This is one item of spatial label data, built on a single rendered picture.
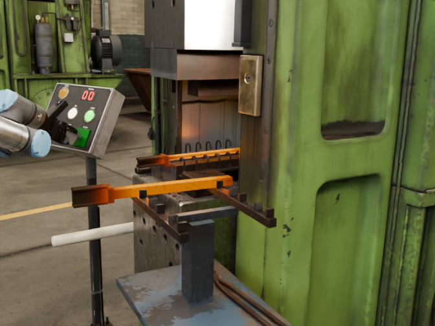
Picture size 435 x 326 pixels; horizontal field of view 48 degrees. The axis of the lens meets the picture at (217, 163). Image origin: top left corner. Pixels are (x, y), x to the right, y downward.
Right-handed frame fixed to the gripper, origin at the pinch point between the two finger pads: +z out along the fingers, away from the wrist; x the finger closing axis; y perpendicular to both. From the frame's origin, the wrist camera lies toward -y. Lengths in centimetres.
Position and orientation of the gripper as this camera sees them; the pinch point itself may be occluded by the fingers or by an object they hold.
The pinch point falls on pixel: (78, 134)
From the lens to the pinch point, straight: 202.3
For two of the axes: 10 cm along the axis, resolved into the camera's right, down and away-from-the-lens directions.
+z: 4.6, 3.2, 8.3
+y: -3.0, 9.3, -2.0
